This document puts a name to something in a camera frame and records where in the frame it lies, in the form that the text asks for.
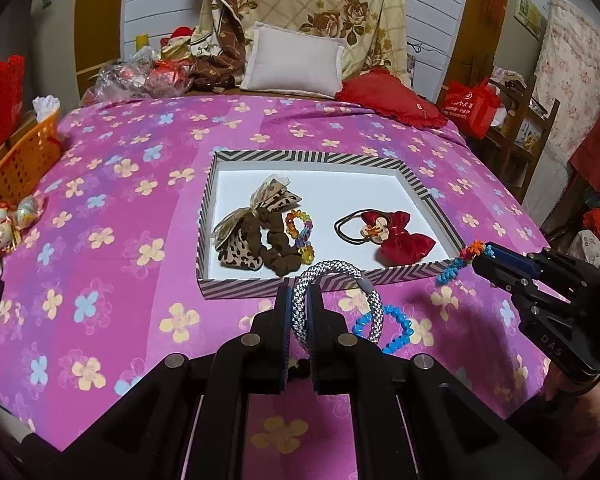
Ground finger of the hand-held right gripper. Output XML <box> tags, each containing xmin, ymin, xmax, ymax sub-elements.
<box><xmin>472</xmin><ymin>257</ymin><xmax>531</xmax><ymax>296</ymax></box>
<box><xmin>484</xmin><ymin>242</ymin><xmax>548</xmax><ymax>278</ymax></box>

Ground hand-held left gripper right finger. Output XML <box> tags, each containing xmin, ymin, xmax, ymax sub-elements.
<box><xmin>307</xmin><ymin>282</ymin><xmax>536</xmax><ymax>480</ymax></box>

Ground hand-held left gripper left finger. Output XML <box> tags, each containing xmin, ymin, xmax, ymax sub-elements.
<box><xmin>60</xmin><ymin>280</ymin><xmax>293</xmax><ymax>480</ymax></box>

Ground multicoloured beaded bracelet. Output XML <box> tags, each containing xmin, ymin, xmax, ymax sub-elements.
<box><xmin>436</xmin><ymin>240</ymin><xmax>496</xmax><ymax>286</ymax></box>

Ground silver woven bracelet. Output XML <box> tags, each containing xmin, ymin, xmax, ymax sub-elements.
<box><xmin>290</xmin><ymin>260</ymin><xmax>383</xmax><ymax>356</ymax></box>

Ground leopard bow brown scrunchie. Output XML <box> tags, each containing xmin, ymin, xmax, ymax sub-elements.
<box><xmin>211</xmin><ymin>174</ymin><xmax>306</xmax><ymax>278</ymax></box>

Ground rainbow bead bracelet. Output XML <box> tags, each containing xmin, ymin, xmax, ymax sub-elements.
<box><xmin>282</xmin><ymin>208</ymin><xmax>316</xmax><ymax>265</ymax></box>

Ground blue beaded bracelet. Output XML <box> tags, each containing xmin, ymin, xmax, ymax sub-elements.
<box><xmin>351</xmin><ymin>302</ymin><xmax>416</xmax><ymax>356</ymax></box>

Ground red bow hair clip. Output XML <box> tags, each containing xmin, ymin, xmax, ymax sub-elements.
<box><xmin>360</xmin><ymin>210</ymin><xmax>437</xmax><ymax>266</ymax></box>

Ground cartoon charm hair tie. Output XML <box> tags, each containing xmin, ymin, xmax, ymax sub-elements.
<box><xmin>334</xmin><ymin>211</ymin><xmax>388</xmax><ymax>247</ymax></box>

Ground striped cardboard box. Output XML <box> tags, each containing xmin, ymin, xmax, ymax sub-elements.
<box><xmin>196</xmin><ymin>150</ymin><xmax>468</xmax><ymax>301</ymax></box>

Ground person's right hand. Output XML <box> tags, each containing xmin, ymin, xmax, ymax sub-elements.
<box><xmin>542</xmin><ymin>357</ymin><xmax>588</xmax><ymax>401</ymax></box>

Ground wooden shelf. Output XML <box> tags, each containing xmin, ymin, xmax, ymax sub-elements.
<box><xmin>480</xmin><ymin>67</ymin><xmax>561</xmax><ymax>206</ymax></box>

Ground red gift bag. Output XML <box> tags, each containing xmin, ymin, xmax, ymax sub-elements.
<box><xmin>440</xmin><ymin>77</ymin><xmax>503</xmax><ymax>141</ymax></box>

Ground purple floral bedsheet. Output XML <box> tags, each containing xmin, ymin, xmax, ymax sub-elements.
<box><xmin>0</xmin><ymin>92</ymin><xmax>581</xmax><ymax>480</ymax></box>

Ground pink floral blanket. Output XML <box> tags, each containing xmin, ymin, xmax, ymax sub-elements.
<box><xmin>532</xmin><ymin>0</ymin><xmax>600</xmax><ymax>161</ymax></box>

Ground red ruffled pillow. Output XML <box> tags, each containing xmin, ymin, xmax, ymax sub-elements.
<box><xmin>336</xmin><ymin>71</ymin><xmax>448</xmax><ymax>128</ymax></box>

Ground white pillow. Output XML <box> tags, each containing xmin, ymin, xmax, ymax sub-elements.
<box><xmin>239</xmin><ymin>22</ymin><xmax>347</xmax><ymax>100</ymax></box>

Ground white panelled headboard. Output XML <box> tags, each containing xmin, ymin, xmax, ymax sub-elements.
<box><xmin>117</xmin><ymin>0</ymin><xmax>471</xmax><ymax>106</ymax></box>

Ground red foil package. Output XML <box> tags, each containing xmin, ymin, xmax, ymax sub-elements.
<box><xmin>147</xmin><ymin>59</ymin><xmax>191</xmax><ymax>93</ymax></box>

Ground brown floral quilt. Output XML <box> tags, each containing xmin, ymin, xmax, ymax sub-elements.
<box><xmin>187</xmin><ymin>0</ymin><xmax>261</xmax><ymax>93</ymax></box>

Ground clear plastic bags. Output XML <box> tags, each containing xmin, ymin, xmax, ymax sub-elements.
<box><xmin>82</xmin><ymin>45</ymin><xmax>191</xmax><ymax>106</ymax></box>

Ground santa plush doll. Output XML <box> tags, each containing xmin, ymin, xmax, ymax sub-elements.
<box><xmin>160</xmin><ymin>26</ymin><xmax>196</xmax><ymax>61</ymax></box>

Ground orange plastic basket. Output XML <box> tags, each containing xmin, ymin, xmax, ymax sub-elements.
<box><xmin>0</xmin><ymin>107</ymin><xmax>63</xmax><ymax>211</ymax></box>

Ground white tissue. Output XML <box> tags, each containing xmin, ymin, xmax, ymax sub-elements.
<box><xmin>32</xmin><ymin>94</ymin><xmax>62</xmax><ymax>123</ymax></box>

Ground wall calendar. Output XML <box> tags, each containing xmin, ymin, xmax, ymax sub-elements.
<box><xmin>512</xmin><ymin>0</ymin><xmax>548</xmax><ymax>41</ymax></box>

